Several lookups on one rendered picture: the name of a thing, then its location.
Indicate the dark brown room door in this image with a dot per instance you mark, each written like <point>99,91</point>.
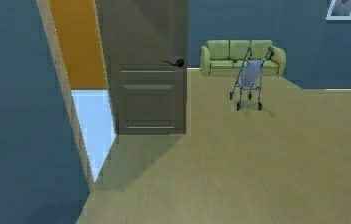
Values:
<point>146,96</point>

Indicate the green sofa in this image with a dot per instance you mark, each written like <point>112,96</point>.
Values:
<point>221,55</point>

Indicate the grey folding stroller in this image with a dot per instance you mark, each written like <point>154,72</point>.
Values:
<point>250,75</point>

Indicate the white framed picture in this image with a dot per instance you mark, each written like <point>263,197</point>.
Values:
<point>342,8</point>

